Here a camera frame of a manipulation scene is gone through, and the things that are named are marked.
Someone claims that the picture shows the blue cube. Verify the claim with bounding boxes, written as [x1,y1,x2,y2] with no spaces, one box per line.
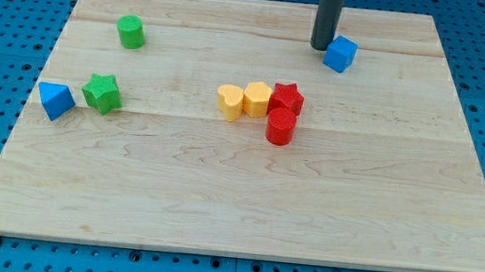
[322,36,358,73]

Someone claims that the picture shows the red star block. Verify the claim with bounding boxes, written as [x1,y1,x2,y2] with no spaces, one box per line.
[267,82,305,116]

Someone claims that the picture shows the green star block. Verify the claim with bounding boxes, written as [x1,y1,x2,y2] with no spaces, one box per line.
[82,74,123,116]

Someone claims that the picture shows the yellow heart block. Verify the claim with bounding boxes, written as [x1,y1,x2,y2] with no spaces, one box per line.
[217,84,244,122]

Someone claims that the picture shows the red cylinder block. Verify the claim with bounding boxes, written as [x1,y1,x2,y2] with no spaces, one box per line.
[265,108,297,146]

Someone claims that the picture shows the yellow hexagon block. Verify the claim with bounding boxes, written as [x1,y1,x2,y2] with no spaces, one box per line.
[242,81,273,118]

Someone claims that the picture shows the light wooden board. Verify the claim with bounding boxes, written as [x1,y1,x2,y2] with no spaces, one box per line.
[0,0,485,272]

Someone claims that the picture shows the green cylinder block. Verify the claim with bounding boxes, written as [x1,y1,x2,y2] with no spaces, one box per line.
[116,14,146,50]

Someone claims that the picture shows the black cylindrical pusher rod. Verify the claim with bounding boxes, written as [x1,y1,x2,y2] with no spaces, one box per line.
[310,0,345,51]

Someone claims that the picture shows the blue triangle block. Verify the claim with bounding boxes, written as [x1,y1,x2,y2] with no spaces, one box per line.
[38,82,76,121]

